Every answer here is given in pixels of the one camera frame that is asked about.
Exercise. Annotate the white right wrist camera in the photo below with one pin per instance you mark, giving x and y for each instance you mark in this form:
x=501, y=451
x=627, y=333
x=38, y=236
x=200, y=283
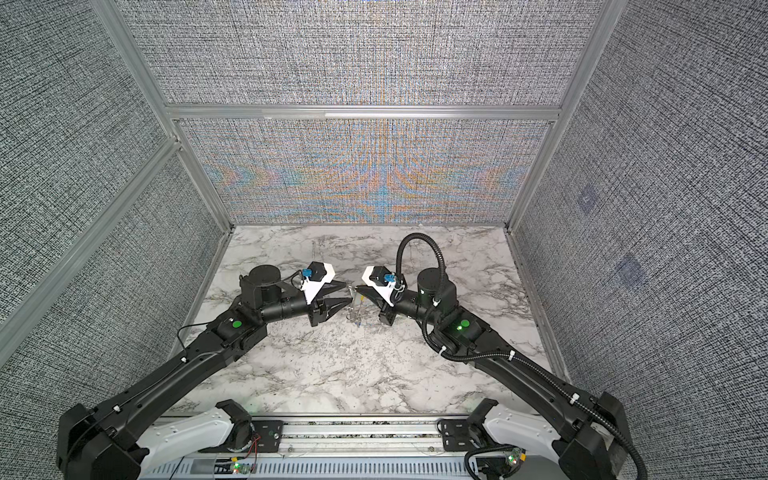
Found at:
x=383, y=280

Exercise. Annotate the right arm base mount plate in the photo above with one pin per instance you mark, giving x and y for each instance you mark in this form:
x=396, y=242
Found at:
x=464, y=435

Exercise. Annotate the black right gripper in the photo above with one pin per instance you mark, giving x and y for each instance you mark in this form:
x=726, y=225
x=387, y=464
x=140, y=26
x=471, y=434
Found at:
x=389, y=310

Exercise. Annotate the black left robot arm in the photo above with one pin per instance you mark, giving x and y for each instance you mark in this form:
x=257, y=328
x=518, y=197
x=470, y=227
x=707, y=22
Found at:
x=118, y=438

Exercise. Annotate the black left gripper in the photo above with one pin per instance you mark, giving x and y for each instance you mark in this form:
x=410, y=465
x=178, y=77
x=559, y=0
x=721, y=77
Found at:
x=326, y=311

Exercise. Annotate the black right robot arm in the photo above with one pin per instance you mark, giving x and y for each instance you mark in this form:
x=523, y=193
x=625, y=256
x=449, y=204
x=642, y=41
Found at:
x=456, y=334

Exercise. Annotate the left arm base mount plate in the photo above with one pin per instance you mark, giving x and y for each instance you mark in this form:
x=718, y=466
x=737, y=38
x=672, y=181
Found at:
x=260, y=436

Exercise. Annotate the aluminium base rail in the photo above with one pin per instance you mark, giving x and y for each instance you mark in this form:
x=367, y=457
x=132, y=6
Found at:
x=372, y=441

